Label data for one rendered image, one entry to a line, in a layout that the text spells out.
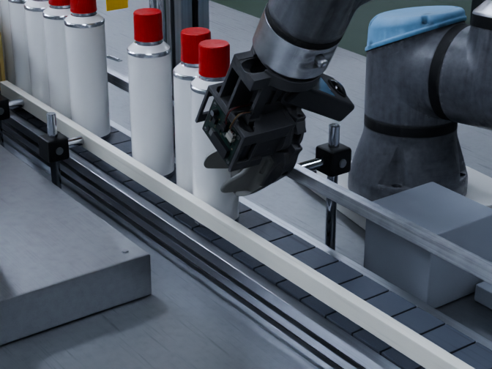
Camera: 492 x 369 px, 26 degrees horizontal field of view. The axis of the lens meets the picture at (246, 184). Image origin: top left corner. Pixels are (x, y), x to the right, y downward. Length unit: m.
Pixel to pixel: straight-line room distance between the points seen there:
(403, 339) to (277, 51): 0.28
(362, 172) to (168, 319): 0.35
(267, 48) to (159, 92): 0.31
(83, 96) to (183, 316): 0.41
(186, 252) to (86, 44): 0.34
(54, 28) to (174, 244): 0.37
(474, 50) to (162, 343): 0.48
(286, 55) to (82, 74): 0.49
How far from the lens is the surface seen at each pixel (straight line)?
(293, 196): 1.38
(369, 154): 1.32
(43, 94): 1.50
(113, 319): 1.11
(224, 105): 1.02
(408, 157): 1.30
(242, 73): 0.99
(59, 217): 1.22
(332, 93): 1.08
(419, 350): 0.92
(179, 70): 1.17
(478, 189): 1.39
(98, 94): 1.41
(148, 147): 1.28
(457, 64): 1.24
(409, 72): 1.27
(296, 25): 0.94
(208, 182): 1.16
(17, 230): 1.20
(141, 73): 1.25
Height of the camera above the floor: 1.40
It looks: 24 degrees down
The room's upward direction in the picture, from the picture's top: straight up
